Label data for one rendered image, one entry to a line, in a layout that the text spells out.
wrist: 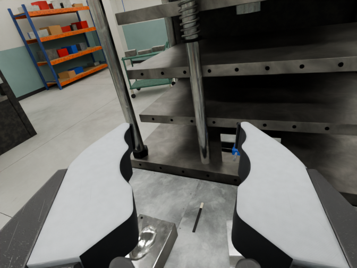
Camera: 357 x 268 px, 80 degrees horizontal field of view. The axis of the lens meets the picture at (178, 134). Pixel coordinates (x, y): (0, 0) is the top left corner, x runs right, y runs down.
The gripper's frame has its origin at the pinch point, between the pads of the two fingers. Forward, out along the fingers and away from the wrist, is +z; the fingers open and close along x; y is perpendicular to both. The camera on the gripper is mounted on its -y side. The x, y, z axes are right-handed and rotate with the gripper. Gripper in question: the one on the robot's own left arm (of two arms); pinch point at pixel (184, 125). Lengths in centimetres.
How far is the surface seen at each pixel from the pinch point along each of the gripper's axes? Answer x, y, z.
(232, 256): 13, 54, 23
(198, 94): 6, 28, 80
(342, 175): 68, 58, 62
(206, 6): 8, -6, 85
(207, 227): 8, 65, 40
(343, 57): 53, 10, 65
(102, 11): -35, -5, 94
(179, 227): -2, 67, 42
